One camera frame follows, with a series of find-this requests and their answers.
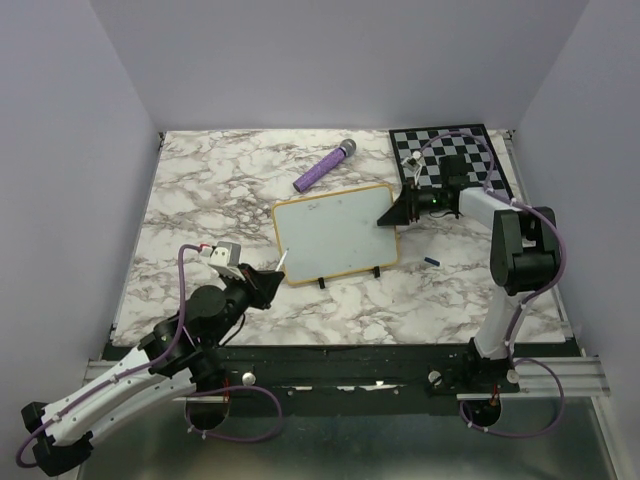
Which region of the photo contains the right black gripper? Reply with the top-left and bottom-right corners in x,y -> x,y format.
377,181 -> 444,226

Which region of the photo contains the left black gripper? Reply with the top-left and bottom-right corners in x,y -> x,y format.
207,263 -> 285,347

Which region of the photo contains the white marker pen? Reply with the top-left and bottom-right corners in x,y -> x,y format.
275,249 -> 289,271

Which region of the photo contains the blue marker cap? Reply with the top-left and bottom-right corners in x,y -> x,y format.
424,257 -> 441,267

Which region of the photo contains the yellow framed whiteboard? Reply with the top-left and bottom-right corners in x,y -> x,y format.
272,184 -> 399,286

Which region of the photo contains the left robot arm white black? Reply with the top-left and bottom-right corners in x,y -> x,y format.
21,264 -> 285,477

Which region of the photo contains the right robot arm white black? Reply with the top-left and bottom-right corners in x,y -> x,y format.
377,155 -> 565,392

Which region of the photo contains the black grey chessboard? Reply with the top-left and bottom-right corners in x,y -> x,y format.
389,124 -> 513,198

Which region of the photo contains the purple toy microphone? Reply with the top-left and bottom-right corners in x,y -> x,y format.
293,139 -> 357,193

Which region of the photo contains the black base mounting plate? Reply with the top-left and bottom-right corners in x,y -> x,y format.
164,342 -> 521,419

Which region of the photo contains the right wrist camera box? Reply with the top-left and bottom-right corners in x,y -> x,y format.
402,150 -> 424,186

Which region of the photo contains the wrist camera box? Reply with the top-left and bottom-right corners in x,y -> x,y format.
200,241 -> 243,280
402,150 -> 424,186

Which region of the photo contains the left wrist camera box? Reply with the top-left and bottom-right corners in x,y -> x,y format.
200,241 -> 243,280

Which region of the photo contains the wire whiteboard stand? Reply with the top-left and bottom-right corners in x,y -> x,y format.
315,266 -> 381,290

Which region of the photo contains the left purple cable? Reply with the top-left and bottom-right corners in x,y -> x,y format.
15,243 -> 284,468

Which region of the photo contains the purple cable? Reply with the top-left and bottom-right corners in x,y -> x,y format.
409,130 -> 568,437
15,243 -> 284,468

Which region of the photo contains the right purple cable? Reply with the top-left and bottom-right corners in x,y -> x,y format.
409,130 -> 568,437

